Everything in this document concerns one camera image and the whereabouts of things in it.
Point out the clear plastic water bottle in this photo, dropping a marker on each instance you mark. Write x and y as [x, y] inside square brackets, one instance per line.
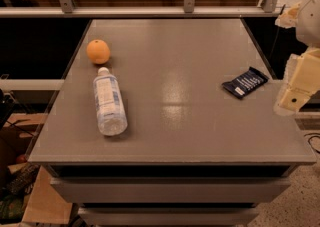
[111, 116]

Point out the orange fruit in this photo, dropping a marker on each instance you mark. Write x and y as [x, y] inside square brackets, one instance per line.
[98, 51]

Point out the grey drawer cabinet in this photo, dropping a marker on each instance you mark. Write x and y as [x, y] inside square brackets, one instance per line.
[169, 201]

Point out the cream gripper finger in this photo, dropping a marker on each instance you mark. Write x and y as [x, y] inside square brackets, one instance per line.
[300, 82]
[288, 18]

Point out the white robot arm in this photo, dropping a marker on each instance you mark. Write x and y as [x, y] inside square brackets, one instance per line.
[308, 23]

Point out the dark blue snack bar wrapper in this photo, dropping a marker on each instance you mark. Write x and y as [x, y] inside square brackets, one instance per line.
[244, 84]

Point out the cardboard box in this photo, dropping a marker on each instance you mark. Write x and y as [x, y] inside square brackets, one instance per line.
[39, 205]

